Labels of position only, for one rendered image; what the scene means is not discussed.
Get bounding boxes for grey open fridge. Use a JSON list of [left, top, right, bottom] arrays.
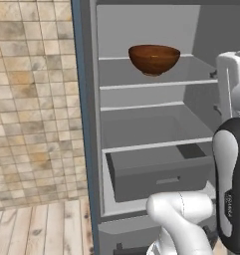
[[70, 0, 240, 255]]

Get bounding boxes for brown wooden bowl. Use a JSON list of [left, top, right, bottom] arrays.
[[127, 44, 181, 77]]

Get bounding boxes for grey fridge drawer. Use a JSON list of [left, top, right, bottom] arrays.
[[105, 143, 216, 203]]

